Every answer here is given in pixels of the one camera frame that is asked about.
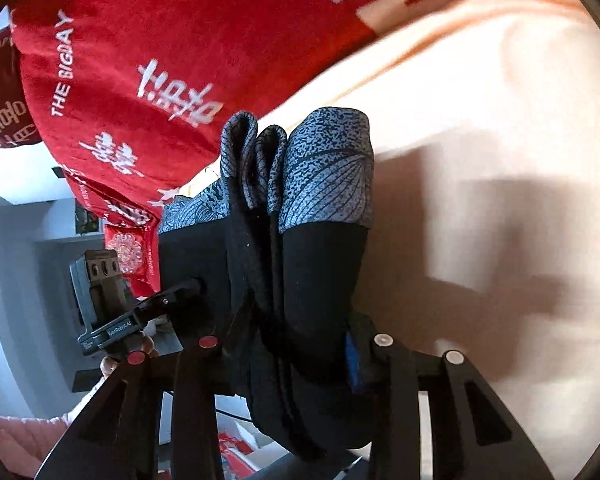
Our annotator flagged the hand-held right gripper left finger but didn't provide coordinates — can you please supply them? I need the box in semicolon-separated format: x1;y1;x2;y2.
35;334;232;480

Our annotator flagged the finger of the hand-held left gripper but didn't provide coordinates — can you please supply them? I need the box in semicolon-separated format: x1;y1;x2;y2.
137;278;204;322

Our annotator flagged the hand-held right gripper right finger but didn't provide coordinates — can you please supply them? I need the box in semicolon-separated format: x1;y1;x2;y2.
346;317;556;480

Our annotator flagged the black pants grey patterned waistband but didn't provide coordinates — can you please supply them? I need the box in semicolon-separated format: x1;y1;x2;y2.
157;106;376;461

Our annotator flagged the person's left forearm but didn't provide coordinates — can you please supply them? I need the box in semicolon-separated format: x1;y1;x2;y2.
0;379;106;480

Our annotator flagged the person's left hand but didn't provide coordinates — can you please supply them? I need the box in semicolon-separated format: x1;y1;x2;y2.
101;335;160;381

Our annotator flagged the red embroidered pillow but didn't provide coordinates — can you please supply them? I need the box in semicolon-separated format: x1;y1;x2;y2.
104;222;162;298

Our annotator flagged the red and white box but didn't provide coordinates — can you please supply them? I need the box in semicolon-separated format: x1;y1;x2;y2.
217;427;281;480

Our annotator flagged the dark red printed cushion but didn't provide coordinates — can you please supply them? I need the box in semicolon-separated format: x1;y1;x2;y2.
0;30;43;151

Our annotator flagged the red printed blanket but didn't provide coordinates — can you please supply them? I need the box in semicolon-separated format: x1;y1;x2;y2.
7;0;531;231

